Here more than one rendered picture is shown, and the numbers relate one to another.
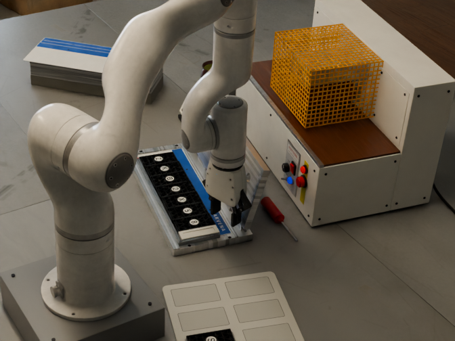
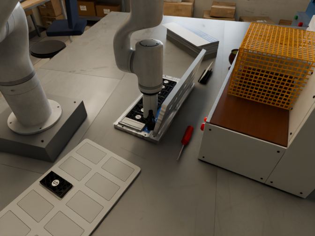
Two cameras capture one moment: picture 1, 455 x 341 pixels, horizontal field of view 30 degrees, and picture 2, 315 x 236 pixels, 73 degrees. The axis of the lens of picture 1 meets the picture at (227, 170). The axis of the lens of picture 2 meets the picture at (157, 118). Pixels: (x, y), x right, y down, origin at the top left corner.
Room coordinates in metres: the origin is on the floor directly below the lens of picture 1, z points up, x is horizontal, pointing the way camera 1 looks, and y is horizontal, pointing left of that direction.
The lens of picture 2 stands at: (1.29, -0.48, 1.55)
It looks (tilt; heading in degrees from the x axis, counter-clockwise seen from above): 43 degrees down; 49
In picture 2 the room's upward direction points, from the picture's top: straight up
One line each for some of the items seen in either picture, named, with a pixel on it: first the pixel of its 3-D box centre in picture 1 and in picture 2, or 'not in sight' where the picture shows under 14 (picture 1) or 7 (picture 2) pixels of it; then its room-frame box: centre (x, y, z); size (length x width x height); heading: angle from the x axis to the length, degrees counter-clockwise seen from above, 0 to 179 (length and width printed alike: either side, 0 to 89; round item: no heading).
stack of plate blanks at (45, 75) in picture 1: (97, 70); (190, 39); (2.38, 0.43, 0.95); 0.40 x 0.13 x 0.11; 79
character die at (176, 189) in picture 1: (175, 190); (153, 98); (1.80, 0.13, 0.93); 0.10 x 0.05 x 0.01; 112
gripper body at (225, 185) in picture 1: (227, 177); (150, 99); (1.67, 0.00, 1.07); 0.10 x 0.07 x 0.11; 49
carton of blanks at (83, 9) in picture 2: not in sight; (86, 7); (3.22, 3.79, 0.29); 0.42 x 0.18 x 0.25; 128
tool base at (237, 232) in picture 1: (185, 191); (158, 101); (1.81, 0.11, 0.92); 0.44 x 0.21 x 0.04; 23
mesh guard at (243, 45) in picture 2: (324, 74); (270, 63); (2.00, -0.24, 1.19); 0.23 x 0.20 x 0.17; 23
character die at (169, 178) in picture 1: (169, 180); (158, 92); (1.84, 0.15, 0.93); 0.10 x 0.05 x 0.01; 112
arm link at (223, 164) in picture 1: (227, 155); (150, 84); (1.68, 0.00, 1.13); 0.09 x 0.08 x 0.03; 49
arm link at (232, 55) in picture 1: (217, 89); (136, 26); (1.66, 0.03, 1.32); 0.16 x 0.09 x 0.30; 118
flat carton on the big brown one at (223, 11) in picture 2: not in sight; (222, 9); (4.69, 1.71, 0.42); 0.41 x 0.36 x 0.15; 125
